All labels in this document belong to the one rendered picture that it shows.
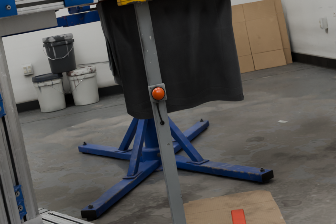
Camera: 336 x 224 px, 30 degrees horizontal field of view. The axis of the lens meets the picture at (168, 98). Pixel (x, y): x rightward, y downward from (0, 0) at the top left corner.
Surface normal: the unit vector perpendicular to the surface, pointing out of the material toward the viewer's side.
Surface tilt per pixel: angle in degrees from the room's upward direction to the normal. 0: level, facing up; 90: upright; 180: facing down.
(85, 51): 90
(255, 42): 78
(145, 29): 90
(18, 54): 90
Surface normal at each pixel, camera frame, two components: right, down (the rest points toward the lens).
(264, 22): 0.11, -0.07
